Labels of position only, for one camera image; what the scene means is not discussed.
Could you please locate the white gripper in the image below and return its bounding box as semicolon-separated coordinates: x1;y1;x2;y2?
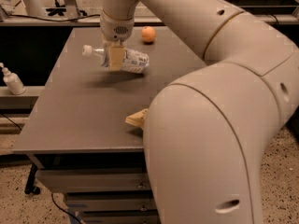
100;12;135;71

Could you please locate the clear plastic water bottle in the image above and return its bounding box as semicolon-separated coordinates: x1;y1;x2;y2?
82;45;150;74

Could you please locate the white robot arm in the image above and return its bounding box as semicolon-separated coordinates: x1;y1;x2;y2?
101;0;299;224

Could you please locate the white pump dispenser bottle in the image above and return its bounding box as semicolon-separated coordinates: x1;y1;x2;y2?
0;63;26;95

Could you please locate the orange fruit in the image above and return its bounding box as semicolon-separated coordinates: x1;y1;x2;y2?
141;26;156;43

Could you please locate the sea salt chip bag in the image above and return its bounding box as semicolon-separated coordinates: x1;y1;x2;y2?
125;108;148;129

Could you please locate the grey drawer cabinet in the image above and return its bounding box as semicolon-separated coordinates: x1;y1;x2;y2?
15;27;205;224

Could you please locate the black table leg foot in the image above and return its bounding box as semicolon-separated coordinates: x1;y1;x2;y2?
24;164;40;195

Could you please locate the black cable on shelf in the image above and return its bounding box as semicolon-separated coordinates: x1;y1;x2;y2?
0;3;101;23

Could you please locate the black floor cable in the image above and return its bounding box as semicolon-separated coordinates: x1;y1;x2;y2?
50;192;82;224

